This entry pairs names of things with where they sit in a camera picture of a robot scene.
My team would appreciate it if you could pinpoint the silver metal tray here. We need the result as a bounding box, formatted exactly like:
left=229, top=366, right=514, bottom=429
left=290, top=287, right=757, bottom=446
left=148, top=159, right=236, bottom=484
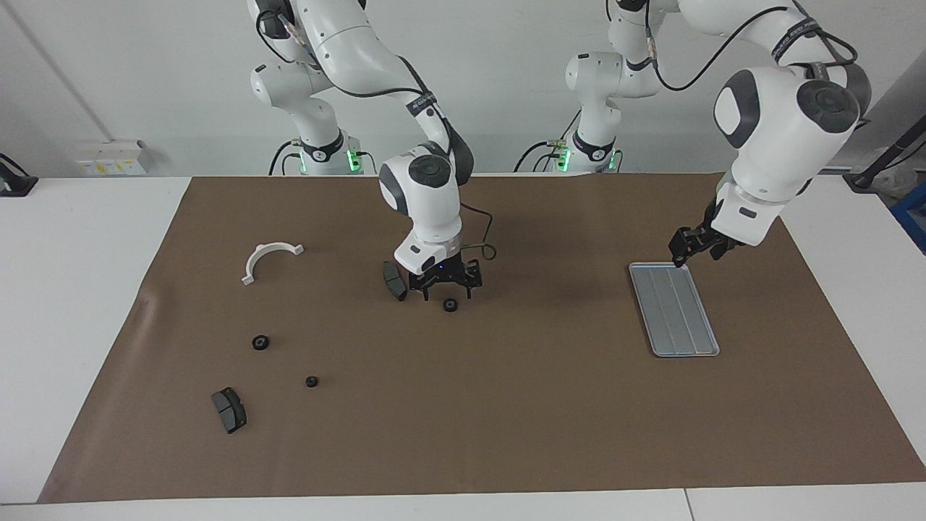
left=628, top=262, right=721, bottom=358

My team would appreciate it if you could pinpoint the dark grey brake pad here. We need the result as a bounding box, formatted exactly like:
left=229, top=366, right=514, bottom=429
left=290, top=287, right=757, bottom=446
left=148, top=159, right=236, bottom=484
left=381, top=260, right=409, bottom=302
left=211, top=386, right=248, bottom=435

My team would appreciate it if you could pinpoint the brown paper mat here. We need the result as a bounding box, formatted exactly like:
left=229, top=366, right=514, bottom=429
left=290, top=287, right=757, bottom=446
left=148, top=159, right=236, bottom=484
left=38, top=172, right=926, bottom=504

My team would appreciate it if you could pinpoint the black pole stand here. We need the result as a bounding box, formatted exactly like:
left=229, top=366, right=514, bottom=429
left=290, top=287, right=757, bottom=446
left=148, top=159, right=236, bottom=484
left=843, top=116, right=926, bottom=191

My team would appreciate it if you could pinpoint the blue box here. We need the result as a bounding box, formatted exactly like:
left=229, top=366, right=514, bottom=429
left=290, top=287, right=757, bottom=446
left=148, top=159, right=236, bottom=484
left=890, top=181, right=926, bottom=255

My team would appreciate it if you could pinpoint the black table clamp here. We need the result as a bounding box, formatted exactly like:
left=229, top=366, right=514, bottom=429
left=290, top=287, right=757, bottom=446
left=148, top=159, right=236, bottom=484
left=0, top=153, right=39, bottom=197

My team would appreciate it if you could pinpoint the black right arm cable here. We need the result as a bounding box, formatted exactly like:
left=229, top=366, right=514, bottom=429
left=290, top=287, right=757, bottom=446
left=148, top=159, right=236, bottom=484
left=257, top=0, right=498, bottom=263

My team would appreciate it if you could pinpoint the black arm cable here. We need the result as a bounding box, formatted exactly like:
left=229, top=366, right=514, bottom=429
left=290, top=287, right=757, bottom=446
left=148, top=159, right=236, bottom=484
left=257, top=0, right=498, bottom=263
left=646, top=0, right=860, bottom=93

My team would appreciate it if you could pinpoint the black base cable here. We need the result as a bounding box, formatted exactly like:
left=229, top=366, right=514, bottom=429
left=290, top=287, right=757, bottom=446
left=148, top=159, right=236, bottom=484
left=514, top=109, right=583, bottom=173
left=269, top=140, right=301, bottom=176

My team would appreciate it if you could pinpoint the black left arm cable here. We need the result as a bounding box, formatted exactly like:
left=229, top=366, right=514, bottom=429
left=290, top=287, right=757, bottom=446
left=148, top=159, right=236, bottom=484
left=646, top=0, right=860, bottom=93

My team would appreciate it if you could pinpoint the white curved plastic bracket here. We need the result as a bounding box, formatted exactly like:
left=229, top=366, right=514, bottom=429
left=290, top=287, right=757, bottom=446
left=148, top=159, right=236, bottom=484
left=241, top=242, right=305, bottom=286

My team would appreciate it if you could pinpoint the white wall socket box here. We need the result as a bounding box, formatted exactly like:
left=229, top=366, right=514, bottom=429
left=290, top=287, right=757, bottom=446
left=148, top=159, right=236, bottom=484
left=76, top=140, right=154, bottom=177

